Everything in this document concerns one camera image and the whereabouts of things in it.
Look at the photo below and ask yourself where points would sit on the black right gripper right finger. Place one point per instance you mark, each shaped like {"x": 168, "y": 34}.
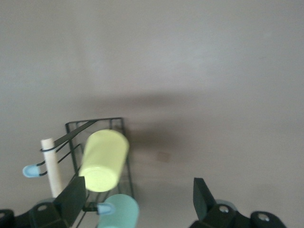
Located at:
{"x": 206, "y": 209}

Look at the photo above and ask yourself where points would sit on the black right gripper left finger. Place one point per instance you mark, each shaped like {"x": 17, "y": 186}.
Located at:
{"x": 69, "y": 204}

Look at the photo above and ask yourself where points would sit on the mint green plastic cup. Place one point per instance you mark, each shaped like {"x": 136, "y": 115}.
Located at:
{"x": 123, "y": 213}

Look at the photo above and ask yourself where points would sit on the pale yellow plastic cup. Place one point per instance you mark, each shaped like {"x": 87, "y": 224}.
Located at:
{"x": 104, "y": 159}

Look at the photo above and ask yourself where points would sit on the large table cover sheet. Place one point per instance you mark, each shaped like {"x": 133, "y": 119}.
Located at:
{"x": 190, "y": 59}

